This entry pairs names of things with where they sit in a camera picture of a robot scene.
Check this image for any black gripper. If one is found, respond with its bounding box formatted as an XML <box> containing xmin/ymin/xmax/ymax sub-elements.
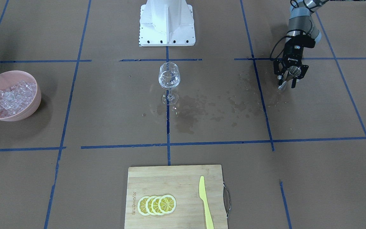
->
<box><xmin>273</xmin><ymin>34</ymin><xmax>315</xmax><ymax>88</ymax></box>

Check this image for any steel double jigger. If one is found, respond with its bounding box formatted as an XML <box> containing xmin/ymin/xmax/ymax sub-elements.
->
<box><xmin>277</xmin><ymin>67</ymin><xmax>293</xmax><ymax>90</ymax></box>

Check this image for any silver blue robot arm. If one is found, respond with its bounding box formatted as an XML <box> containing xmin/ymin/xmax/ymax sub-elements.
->
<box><xmin>269</xmin><ymin>0</ymin><xmax>327</xmax><ymax>90</ymax></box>

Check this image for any clear wine glass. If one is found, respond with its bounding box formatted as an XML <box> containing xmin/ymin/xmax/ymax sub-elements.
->
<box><xmin>158</xmin><ymin>62</ymin><xmax>180</xmax><ymax>105</ymax></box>

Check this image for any pile of clear ice cubes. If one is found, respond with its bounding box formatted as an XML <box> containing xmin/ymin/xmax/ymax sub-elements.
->
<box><xmin>0</xmin><ymin>80</ymin><xmax>37</xmax><ymax>118</ymax></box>

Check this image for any bamboo cutting board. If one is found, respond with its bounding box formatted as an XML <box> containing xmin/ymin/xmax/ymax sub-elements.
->
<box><xmin>124</xmin><ymin>165</ymin><xmax>228</xmax><ymax>229</ymax></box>

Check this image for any yellow plastic knife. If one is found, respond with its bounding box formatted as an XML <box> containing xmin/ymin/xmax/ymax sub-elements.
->
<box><xmin>199</xmin><ymin>176</ymin><xmax>214</xmax><ymax>229</ymax></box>

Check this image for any pink bowl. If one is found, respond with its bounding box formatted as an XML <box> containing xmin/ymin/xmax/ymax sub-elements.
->
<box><xmin>0</xmin><ymin>71</ymin><xmax>42</xmax><ymax>121</ymax></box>

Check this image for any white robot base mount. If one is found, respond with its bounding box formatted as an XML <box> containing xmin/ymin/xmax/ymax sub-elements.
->
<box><xmin>139</xmin><ymin>0</ymin><xmax>196</xmax><ymax>47</ymax></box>

